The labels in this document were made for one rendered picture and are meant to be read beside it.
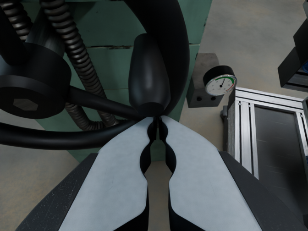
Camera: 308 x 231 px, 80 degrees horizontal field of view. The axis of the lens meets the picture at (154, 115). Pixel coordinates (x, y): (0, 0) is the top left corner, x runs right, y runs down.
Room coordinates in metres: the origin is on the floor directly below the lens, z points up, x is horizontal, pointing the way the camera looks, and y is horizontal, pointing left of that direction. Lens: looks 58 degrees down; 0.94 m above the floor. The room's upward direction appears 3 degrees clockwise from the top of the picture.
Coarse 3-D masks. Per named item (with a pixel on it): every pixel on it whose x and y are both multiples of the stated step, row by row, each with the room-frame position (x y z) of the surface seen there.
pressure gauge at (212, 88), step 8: (208, 72) 0.27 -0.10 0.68; (216, 72) 0.26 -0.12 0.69; (224, 72) 0.26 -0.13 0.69; (232, 72) 0.27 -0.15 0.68; (208, 80) 0.25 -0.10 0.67; (216, 80) 0.25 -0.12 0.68; (232, 80) 0.26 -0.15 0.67; (208, 88) 0.25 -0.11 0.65; (216, 88) 0.25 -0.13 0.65; (224, 88) 0.25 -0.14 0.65; (232, 88) 0.25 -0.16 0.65
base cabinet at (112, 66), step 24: (96, 48) 0.29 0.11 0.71; (120, 48) 0.29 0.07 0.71; (192, 48) 0.31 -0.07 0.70; (72, 72) 0.28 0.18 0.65; (96, 72) 0.29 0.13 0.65; (120, 72) 0.29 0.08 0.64; (120, 96) 0.29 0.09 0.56; (48, 120) 0.27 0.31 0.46; (72, 120) 0.27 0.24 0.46; (96, 120) 0.28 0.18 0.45
